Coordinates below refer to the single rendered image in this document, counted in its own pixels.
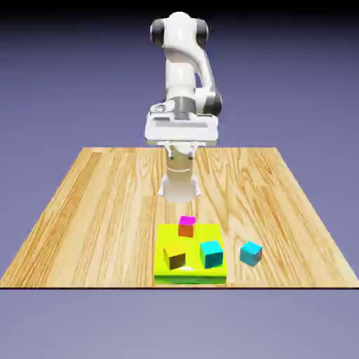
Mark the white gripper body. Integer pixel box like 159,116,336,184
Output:
144,111,219,147

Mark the small magenta cube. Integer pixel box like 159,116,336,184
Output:
177,215,197,238

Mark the small cyan cube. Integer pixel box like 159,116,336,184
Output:
199,240,224,269
239,241,264,267

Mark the small yellow cube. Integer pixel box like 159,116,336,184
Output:
163,245,187,271

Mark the large yellow box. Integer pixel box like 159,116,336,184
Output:
154,223,228,286

